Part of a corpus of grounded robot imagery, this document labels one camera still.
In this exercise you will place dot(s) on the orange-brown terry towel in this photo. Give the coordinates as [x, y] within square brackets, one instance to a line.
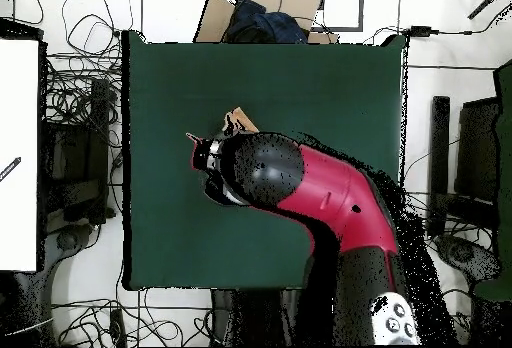
[240, 120]

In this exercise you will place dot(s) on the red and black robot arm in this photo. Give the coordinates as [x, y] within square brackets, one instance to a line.
[328, 192]

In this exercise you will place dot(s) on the white flat panel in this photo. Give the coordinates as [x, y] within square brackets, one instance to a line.
[20, 124]

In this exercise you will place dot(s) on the black flat panel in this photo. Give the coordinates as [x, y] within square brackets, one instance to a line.
[478, 148]

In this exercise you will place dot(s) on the dark green table cloth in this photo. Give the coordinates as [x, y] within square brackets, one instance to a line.
[180, 84]

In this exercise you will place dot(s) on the black equipment stand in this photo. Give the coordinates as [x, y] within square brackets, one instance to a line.
[80, 156]

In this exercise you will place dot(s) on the brown cardboard box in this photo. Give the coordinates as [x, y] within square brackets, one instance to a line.
[216, 20]

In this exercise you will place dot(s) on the dark blue garment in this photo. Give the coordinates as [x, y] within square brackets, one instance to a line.
[268, 24]

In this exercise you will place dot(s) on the grey round base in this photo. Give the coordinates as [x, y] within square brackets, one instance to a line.
[68, 240]
[460, 252]

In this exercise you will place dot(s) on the black power adapter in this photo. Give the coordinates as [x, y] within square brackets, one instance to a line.
[420, 30]

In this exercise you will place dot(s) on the black tripod leg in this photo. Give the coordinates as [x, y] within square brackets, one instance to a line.
[486, 2]

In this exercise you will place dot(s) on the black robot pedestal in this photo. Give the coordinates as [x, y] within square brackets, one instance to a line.
[256, 312]

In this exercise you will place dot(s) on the black rectangular frame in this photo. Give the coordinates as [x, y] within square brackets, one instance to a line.
[336, 29]

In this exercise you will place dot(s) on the black upright post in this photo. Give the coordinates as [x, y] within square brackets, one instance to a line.
[440, 144]

